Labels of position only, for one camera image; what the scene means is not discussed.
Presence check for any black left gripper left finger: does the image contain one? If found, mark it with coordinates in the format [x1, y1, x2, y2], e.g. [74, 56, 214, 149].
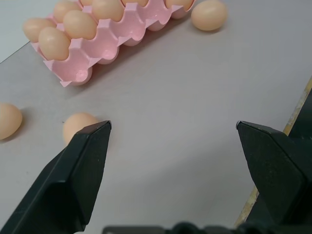
[0, 120, 112, 234]

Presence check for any pink plastic egg tray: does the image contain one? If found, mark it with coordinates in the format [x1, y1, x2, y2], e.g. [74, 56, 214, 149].
[31, 0, 196, 88]

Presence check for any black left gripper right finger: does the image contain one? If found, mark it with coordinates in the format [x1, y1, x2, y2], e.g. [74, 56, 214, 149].
[235, 120, 312, 226]

